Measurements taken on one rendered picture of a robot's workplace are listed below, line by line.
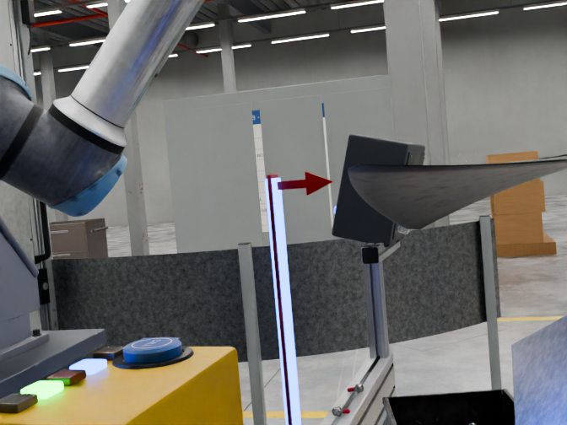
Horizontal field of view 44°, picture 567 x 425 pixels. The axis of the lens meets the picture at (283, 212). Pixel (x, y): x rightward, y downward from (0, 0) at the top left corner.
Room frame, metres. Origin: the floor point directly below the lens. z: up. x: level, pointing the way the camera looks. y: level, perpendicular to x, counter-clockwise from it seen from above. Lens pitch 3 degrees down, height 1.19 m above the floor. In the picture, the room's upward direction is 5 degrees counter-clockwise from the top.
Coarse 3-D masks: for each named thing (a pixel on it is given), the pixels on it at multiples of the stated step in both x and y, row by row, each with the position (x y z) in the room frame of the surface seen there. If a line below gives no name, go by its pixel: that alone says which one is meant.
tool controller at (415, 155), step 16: (352, 144) 1.27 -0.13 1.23; (368, 144) 1.26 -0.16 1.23; (384, 144) 1.25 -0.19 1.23; (400, 144) 1.24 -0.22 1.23; (416, 144) 1.37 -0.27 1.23; (352, 160) 1.27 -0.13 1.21; (368, 160) 1.26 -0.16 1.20; (384, 160) 1.25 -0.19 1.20; (400, 160) 1.24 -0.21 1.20; (416, 160) 1.36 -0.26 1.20; (352, 192) 1.27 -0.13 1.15; (336, 208) 1.28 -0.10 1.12; (352, 208) 1.27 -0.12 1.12; (368, 208) 1.26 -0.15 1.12; (336, 224) 1.28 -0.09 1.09; (352, 224) 1.27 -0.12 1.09; (368, 224) 1.26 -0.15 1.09; (384, 224) 1.25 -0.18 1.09; (368, 240) 1.26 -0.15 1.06; (384, 240) 1.25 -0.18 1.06
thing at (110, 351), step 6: (102, 348) 0.50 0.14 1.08; (108, 348) 0.49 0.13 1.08; (114, 348) 0.49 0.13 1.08; (120, 348) 0.49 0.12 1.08; (96, 354) 0.48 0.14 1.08; (102, 354) 0.48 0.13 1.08; (108, 354) 0.48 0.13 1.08; (114, 354) 0.48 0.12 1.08; (120, 354) 0.49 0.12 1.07; (108, 360) 0.48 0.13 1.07
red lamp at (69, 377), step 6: (60, 372) 0.44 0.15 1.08; (66, 372) 0.44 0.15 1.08; (72, 372) 0.44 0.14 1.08; (78, 372) 0.44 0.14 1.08; (84, 372) 0.44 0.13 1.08; (48, 378) 0.43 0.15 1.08; (54, 378) 0.43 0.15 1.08; (60, 378) 0.43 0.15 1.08; (66, 378) 0.43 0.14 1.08; (72, 378) 0.43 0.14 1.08; (78, 378) 0.43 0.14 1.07; (84, 378) 0.44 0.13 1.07; (66, 384) 0.43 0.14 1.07; (72, 384) 0.43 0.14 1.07
